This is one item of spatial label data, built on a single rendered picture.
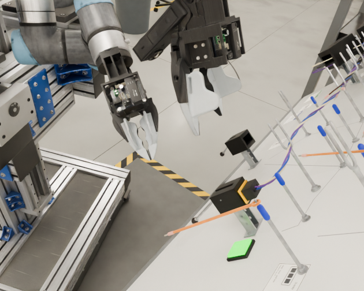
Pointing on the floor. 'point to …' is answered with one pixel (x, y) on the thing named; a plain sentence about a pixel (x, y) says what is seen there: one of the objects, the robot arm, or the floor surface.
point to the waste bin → (133, 15)
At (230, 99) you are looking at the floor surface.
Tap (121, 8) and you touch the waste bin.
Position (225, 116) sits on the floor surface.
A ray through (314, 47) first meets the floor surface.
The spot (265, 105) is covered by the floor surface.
